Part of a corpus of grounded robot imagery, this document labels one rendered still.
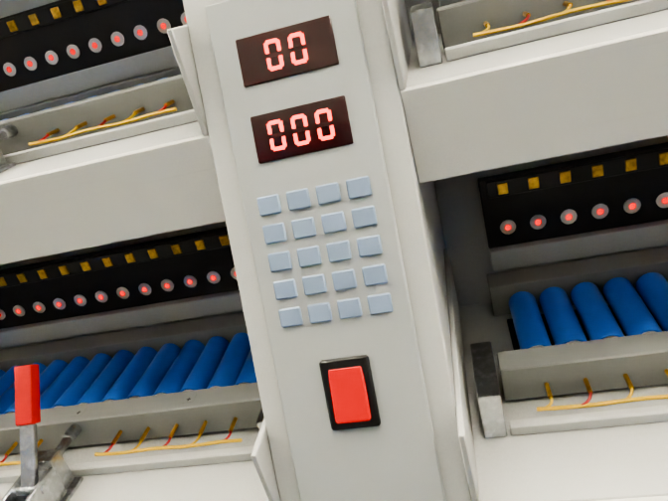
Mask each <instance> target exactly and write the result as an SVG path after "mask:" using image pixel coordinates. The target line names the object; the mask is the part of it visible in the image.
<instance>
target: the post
mask: <svg viewBox="0 0 668 501"><path fill-rule="evenodd" d="M223 1H227V0H183V5H184V10H185V15H186V20H187V25H188V30H189V36H190V41H191V46H192V51H193V56H194V61H195V66H196V71H197V76H198V82H199V87H200V92H201V97H202V102H203V107H204V111H205V116H206V121H207V127H208V132H209V137H210V142H211V147H212V152H213V157H214V162H215V167H216V173H217V178H218V183H219V188H220V193H221V198H222V203H223V208H224V213H225V219H226V224H227V229H228V234H229V239H230V244H231V249H232V254H233V259H234V265H235V270H236V275H237V280H238V285H239V290H240V295H241V300H242V305H243V311H244V316H245V321H246V326H247V330H248V335H249V340H250V350H251V355H252V360H253V365H254V370H255V375H256V380H257V385H258V390H259V396H260V401H261V406H262V411H263V416H264V421H265V426H266V431H267V436H268V442H269V447H270V452H271V457H272V462H273V467H274V472H275V477H276V482H277V488H278V493H279V498H280V501H300V497H299V492H298V486H297V481H296V476H295V471H294V466H293V461H292V455H291V450H290V445H289V440H288V435H287V430H286V425H285V419H284V414H283V409H282V404H281V399H280V394H279V388H278V383H277V378H276V373H275V369H274V364H273V358H272V353H271V348H270V343H269V338H268V333H267V327H266V322H265V317H264V312H263V307H262V302H261V296H260V291H259V286H258V281H257V276H256V271H255V265H254V260H253V255H252V250H251V241H250V236H249V230H248V225H247V220H246V215H245V210H244V205H243V199H242V194H241V189H240V184H239V179H238V174H237V168H236V163H235V158H234V153H233V148H232V143H231V137H230V133H229V128H228V123H227V118H226V113H225V107H224V102H223V97H222V92H221V87H220V82H219V77H218V71H217V66H216V61H215V56H214V51H213V46H212V40H211V35H210V30H209V25H208V20H207V15H206V9H205V8H206V6H209V5H213V4H216V3H220V2H223ZM356 3H357V9H358V15H359V20H360V26H361V31H362V37H363V42H364V48H365V53H366V59H367V65H368V70H369V76H370V81H371V87H372V92H373V98H374V103H375V109H376V113H377V119H378V125H379V130H380V136H381V141H382V147H383V152H384V158H385V163H386V169H387V174H388V180H389V186H390V191H391V197H392V202H393V208H394V213H395V219H396V224H397V230H398V235H399V241H400V247H401V252H402V258H403V263H404V269H405V274H406V280H407V285H408V291H409V297H410V302H411V308H412V313H413V319H414V324H415V330H416V334H417V344H418V350H419V356H420V361H421V367H422V372H423V378H424V383H425V389H426V394H427V400H428V405H429V411H430V417H431V422H432V428H433V433H434V439H435V444H436V450H437V455H438V461H439V467H440V472H441V478H442V483H443V489H444V494H445V500H446V501H472V500H471V495H470V491H469V486H468V481H467V477H466V472H465V467H464V463H463V458H462V453H461V448H460V444H459V439H458V431H457V418H456V405H455V392H454V381H453V368H452V355H451V342H450V329H449V316H448V303H447V290H446V277H445V264H444V251H443V250H444V249H445V242H444V236H443V231H442V225H441V219H440V214H439V208H438V202H437V197H436V192H435V186H434V181H430V182H425V183H419V182H418V176H417V172H416V167H415V162H414V158H413V153H412V148H411V143H410V138H409V133H408V128H407V123H406V119H405V114H404V109H403V104H402V99H401V94H400V89H399V84H398V79H397V74H396V69H395V65H394V60H393V55H392V50H391V45H390V40H389V35H388V30H387V25H386V20H385V15H384V10H383V6H382V1H381V0H356Z"/></svg>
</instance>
